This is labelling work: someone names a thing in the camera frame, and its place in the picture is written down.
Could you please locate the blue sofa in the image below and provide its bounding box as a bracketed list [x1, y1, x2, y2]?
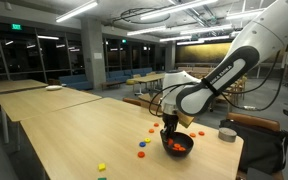
[105, 67, 155, 83]
[58, 73, 94, 91]

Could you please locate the white plate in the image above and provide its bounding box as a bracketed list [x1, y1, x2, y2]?
[45, 85, 64, 92]

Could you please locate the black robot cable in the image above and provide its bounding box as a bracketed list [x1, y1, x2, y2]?
[148, 49, 285, 118]

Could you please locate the light wooden table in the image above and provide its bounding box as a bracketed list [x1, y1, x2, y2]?
[0, 87, 102, 152]
[0, 79, 49, 101]

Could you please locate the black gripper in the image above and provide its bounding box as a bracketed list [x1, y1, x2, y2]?
[159, 113, 180, 145]

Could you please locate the brown wooden armchair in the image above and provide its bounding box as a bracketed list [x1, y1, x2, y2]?
[138, 93, 163, 113]

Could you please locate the black bowl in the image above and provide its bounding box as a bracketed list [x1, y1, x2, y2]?
[161, 131, 195, 158]

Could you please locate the tan wrist camera mount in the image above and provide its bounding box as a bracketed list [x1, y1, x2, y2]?
[177, 111, 196, 130]

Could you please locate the black bag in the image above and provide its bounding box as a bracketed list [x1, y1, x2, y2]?
[219, 119, 288, 176]

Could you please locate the concrete pillar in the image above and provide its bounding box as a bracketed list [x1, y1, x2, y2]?
[164, 40, 177, 72]
[80, 16, 107, 90]

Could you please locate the long wooden table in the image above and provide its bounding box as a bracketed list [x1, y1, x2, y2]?
[132, 73, 167, 98]

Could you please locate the wooden bench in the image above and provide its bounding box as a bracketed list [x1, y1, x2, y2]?
[100, 80, 122, 90]

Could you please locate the grey tape roll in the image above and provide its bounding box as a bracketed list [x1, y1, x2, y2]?
[218, 127, 238, 143]

